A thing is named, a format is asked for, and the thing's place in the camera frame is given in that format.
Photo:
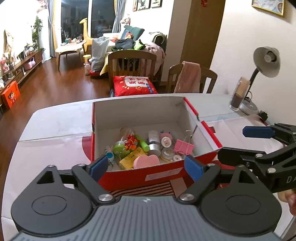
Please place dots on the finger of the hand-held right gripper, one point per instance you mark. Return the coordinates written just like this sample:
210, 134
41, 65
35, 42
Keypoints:
256, 132
235, 155

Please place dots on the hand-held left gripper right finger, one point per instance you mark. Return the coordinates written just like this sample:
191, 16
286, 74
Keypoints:
193, 169

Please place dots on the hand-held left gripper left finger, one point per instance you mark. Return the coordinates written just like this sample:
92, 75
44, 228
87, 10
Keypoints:
99, 165

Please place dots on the pink binder clip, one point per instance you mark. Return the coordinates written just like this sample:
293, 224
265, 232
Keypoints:
183, 146

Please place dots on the yellow correction tape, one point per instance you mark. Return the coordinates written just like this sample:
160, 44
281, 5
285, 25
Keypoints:
168, 154

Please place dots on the small yellow box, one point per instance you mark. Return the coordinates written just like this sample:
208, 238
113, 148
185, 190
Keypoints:
129, 160

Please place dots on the clear jar green lid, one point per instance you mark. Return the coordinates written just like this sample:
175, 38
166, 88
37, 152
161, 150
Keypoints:
122, 143

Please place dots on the red yellow flower trinket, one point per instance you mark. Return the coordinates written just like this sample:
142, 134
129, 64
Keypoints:
131, 143

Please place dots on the pink round toy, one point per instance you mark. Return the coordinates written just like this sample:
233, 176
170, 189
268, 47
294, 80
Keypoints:
166, 139

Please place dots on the clear bottle silver cap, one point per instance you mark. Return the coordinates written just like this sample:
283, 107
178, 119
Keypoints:
154, 144

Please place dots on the pink heart-shaped box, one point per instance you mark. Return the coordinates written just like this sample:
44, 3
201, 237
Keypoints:
146, 161

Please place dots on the green marker pen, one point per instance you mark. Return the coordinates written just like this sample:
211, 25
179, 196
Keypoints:
143, 143

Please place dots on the red cardboard shoe box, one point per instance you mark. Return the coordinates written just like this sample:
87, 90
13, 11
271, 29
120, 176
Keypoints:
138, 111

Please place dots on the person's right hand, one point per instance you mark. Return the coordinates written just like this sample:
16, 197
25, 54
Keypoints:
290, 199

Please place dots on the black power plug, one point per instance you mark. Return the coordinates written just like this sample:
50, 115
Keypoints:
263, 115

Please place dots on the tall glass jar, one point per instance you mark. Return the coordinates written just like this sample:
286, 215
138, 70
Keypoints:
239, 95

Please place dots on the printed red white tablecloth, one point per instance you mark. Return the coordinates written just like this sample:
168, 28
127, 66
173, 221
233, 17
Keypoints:
50, 157

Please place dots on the grey desk lamp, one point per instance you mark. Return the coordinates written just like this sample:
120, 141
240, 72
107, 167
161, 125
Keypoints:
266, 61

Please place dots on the red printed cushion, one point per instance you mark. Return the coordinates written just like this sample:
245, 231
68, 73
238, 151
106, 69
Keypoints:
134, 85

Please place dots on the pink towel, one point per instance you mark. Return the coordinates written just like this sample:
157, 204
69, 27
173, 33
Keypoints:
188, 76

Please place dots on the plastic bottle red cap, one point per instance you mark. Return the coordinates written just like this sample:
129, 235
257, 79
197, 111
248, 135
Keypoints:
87, 68

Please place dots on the small yellow stool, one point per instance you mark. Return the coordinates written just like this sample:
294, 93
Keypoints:
86, 58

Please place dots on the translucent plastic bag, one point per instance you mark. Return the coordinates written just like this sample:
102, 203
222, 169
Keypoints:
98, 52

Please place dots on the orange gift box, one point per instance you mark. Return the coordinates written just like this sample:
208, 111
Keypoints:
10, 95

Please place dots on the wooden slatted dining chair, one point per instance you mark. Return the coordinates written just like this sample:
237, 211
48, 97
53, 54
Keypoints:
131, 55

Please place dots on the wooden coffee table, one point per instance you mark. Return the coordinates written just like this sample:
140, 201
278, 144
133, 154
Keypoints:
69, 47

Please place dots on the wooden tv cabinet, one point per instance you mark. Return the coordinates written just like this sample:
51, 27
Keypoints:
20, 67

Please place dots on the gold framed picture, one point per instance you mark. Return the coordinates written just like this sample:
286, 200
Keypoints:
268, 5

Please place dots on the yellow giraffe figure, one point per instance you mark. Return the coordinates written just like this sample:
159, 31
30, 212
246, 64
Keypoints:
86, 32

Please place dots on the tall green plant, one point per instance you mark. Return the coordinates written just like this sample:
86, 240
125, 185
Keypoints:
37, 32

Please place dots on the white hanging cloth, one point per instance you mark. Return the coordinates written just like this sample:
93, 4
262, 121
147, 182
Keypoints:
16, 41

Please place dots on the grey curtain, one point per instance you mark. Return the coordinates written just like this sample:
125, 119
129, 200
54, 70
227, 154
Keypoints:
118, 16

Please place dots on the row of framed pictures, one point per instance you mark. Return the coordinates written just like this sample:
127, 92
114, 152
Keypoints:
146, 4

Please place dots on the red wall decoration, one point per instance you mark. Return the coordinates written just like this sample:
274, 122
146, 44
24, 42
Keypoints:
204, 2

